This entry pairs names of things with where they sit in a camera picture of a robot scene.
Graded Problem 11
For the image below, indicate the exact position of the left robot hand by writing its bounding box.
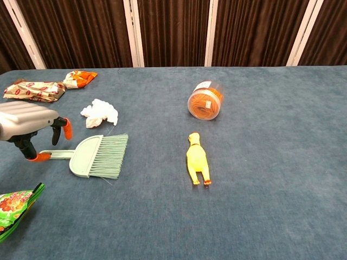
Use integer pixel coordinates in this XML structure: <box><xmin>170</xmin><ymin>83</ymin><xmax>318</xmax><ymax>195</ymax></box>
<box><xmin>0</xmin><ymin>101</ymin><xmax>73</xmax><ymax>163</ymax></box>

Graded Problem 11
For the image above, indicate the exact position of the yellow rubber chicken toy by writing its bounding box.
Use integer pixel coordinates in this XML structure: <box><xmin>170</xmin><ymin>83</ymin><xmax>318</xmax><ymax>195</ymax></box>
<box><xmin>185</xmin><ymin>132</ymin><xmax>211</xmax><ymax>186</ymax></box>

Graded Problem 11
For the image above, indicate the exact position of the red and white snack wrapper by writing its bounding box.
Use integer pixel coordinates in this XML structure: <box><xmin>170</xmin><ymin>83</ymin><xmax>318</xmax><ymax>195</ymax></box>
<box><xmin>3</xmin><ymin>78</ymin><xmax>66</xmax><ymax>103</ymax></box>

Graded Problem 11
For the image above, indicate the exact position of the orange and white snack packet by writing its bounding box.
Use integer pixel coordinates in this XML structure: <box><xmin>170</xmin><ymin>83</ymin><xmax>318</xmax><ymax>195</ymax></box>
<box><xmin>62</xmin><ymin>70</ymin><xmax>98</xmax><ymax>90</ymax></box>

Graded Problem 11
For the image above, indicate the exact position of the crumpled white tissue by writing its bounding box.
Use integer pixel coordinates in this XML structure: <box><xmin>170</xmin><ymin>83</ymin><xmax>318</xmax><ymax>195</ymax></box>
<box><xmin>80</xmin><ymin>98</ymin><xmax>119</xmax><ymax>129</ymax></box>

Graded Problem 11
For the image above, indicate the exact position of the green snack bag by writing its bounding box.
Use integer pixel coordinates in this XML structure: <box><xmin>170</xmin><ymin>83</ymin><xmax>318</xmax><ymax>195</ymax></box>
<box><xmin>0</xmin><ymin>182</ymin><xmax>46</xmax><ymax>243</ymax></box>

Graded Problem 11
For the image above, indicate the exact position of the dark brown curtain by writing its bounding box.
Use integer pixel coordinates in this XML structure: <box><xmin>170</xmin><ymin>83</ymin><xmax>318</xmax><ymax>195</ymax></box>
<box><xmin>0</xmin><ymin>0</ymin><xmax>347</xmax><ymax>74</ymax></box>

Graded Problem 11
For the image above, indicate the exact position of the clear jar of rubber bands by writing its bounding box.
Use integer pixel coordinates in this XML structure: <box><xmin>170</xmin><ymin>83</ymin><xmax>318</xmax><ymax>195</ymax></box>
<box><xmin>187</xmin><ymin>80</ymin><xmax>224</xmax><ymax>121</ymax></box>

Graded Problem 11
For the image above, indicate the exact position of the blue table cloth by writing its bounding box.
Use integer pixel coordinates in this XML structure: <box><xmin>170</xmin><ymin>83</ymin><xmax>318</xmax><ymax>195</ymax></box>
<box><xmin>0</xmin><ymin>64</ymin><xmax>347</xmax><ymax>260</ymax></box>

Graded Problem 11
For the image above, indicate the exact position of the white frame post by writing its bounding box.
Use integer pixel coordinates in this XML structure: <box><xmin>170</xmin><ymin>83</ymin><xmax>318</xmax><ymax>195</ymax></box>
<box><xmin>286</xmin><ymin>0</ymin><xmax>325</xmax><ymax>67</ymax></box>
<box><xmin>204</xmin><ymin>0</ymin><xmax>219</xmax><ymax>67</ymax></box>
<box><xmin>2</xmin><ymin>0</ymin><xmax>47</xmax><ymax>70</ymax></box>
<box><xmin>123</xmin><ymin>0</ymin><xmax>145</xmax><ymax>68</ymax></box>

